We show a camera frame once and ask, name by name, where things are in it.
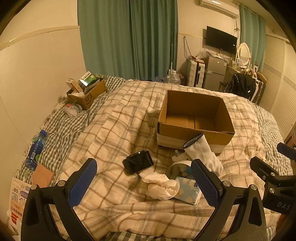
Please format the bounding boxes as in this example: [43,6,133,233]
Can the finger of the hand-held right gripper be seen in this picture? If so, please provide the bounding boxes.
[277,142,296,160]
[250,156,281,183]

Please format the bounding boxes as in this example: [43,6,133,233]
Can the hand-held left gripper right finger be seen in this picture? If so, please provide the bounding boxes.
[191,159,274,241]

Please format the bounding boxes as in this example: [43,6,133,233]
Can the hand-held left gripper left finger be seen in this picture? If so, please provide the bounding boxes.
[21,158,97,241]

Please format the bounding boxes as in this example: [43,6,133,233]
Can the light blue tissue pack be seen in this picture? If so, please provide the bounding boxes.
[174,176,203,205]

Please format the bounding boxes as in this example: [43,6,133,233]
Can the white sock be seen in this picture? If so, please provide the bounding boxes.
[183,133,223,174]

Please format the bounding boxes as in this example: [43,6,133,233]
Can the white plush toy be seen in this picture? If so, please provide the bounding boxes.
[172,149,192,179]

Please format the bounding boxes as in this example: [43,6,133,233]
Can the white ring-shaped band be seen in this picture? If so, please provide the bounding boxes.
[166,161,192,180]

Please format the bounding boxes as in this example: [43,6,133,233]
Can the white cloth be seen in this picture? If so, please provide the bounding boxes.
[139,171,180,200]

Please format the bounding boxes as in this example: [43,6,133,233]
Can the black pouch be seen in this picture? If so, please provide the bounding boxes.
[122,150,154,175]

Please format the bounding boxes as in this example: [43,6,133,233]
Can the large cardboard box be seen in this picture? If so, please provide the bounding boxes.
[157,90,236,156]

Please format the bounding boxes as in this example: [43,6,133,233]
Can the brown paper envelope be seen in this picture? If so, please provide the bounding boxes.
[31,163,56,187]

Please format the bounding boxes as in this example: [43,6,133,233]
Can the blue water bottle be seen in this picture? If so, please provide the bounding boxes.
[24,130,48,169]

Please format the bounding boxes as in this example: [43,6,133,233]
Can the brown patterned suitcase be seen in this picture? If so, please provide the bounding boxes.
[251,72,267,105]

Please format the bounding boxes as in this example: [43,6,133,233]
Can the clear plastic item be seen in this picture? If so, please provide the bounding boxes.
[63,103,82,116]

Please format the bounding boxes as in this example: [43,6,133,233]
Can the white louvred wardrobe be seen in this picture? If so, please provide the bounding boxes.
[261,35,296,135]

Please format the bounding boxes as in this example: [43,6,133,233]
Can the printed white plastic bag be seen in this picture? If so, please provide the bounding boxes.
[9,177,31,234]

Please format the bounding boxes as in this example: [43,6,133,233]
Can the cream plaid blanket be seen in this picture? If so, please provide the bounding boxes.
[50,80,278,239]

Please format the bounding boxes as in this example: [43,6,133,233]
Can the black jacket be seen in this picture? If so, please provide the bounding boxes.
[225,73,256,100]

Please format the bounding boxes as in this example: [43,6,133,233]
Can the small printed cardboard box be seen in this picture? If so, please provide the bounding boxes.
[66,77,107,110]

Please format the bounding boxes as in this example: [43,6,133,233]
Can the dark chair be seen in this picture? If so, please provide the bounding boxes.
[218,81,230,93]

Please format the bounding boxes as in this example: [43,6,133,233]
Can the beige slim carton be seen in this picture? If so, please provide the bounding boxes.
[65,79,84,92]

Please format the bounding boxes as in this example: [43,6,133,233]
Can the white dressing table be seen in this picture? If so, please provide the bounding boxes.
[225,62,258,80]

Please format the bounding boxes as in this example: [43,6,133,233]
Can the green and black packet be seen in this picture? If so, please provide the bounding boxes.
[79,72,97,87]

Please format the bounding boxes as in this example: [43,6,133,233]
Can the silver small fridge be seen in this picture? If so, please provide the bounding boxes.
[202,55,228,92]

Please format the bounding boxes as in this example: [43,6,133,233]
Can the dark patterned bag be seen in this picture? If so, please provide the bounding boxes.
[177,72,188,86]

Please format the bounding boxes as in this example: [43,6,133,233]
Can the white oval mirror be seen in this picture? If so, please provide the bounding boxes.
[236,42,252,66]

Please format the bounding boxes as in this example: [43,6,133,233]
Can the white ribbed suitcase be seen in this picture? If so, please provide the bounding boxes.
[186,59,206,88]

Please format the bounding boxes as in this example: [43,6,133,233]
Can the large clear water jug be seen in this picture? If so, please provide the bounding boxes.
[167,69,181,85]

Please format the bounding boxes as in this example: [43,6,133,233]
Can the narrow green curtain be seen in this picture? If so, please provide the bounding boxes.
[239,5,266,72]

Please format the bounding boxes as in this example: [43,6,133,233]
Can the light green curtain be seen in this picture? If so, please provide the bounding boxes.
[77,0,132,79]

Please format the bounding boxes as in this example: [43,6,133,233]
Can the dark green curtain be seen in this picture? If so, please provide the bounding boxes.
[129,0,178,81]

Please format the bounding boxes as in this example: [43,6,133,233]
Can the white air conditioner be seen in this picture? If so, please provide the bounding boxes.
[198,0,239,18]

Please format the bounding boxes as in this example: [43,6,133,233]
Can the black wall television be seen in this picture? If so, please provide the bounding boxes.
[206,26,238,54]

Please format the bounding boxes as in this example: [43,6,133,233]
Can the wall cables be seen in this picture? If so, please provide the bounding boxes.
[183,36,193,58]

